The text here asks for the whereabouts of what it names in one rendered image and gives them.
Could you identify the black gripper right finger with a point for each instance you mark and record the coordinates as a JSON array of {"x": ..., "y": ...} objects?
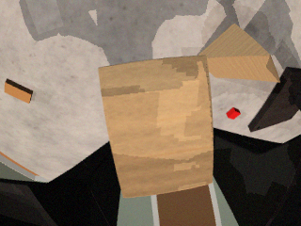
[{"x": 255, "y": 176}]

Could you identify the orange flat block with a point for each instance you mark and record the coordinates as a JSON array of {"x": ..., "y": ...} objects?
[{"x": 17, "y": 91}]

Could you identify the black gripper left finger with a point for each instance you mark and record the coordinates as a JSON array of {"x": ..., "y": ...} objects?
[{"x": 86, "y": 195}]

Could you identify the tan triangular block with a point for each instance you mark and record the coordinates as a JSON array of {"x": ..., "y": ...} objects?
[
  {"x": 158, "y": 114},
  {"x": 236, "y": 55}
]

